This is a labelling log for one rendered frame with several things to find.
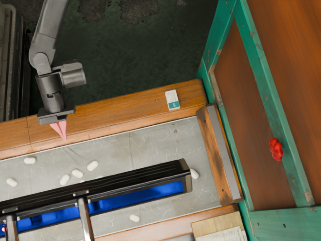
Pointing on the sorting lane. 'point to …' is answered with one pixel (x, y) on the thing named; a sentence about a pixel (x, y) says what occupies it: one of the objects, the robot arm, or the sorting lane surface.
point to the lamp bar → (100, 195)
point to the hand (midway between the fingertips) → (64, 136)
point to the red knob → (276, 149)
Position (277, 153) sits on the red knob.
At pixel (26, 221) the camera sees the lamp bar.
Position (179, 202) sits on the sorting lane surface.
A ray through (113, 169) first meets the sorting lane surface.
